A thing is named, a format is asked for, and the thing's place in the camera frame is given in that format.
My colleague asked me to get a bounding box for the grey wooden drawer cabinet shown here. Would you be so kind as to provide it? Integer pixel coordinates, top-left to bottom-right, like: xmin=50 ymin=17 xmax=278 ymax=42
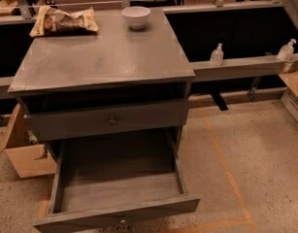
xmin=9 ymin=9 xmax=194 ymax=147

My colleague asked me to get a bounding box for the grey middle drawer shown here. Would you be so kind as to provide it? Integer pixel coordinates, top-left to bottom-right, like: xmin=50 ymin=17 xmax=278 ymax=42
xmin=24 ymin=99 xmax=188 ymax=141

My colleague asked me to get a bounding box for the open grey bottom drawer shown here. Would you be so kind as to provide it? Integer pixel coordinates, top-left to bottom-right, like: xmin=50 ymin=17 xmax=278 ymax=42
xmin=34 ymin=129 xmax=200 ymax=233

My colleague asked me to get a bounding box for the brown chip bag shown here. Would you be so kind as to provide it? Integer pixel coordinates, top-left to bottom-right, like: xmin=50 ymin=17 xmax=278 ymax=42
xmin=30 ymin=6 xmax=98 ymax=37

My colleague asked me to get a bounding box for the grey metal railing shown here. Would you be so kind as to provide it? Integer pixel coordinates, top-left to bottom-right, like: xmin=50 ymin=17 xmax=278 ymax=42
xmin=0 ymin=6 xmax=298 ymax=99

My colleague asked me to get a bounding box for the clear sanitizer pump bottle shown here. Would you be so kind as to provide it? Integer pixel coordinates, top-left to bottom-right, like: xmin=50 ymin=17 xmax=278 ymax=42
xmin=210 ymin=43 xmax=224 ymax=66

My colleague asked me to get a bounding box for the white ceramic bowl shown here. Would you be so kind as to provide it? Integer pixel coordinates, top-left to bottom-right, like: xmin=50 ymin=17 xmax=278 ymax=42
xmin=122 ymin=6 xmax=150 ymax=29

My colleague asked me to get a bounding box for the cardboard box left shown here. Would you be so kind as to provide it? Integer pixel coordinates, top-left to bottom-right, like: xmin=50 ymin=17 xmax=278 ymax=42
xmin=0 ymin=104 xmax=56 ymax=178

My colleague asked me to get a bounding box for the cardboard box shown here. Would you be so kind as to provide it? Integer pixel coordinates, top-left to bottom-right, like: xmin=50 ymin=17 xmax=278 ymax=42
xmin=280 ymin=71 xmax=298 ymax=122
xmin=0 ymin=104 xmax=56 ymax=178

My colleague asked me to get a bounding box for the cardboard box right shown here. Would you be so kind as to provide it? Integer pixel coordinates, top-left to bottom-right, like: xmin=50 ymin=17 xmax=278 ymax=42
xmin=280 ymin=71 xmax=298 ymax=122

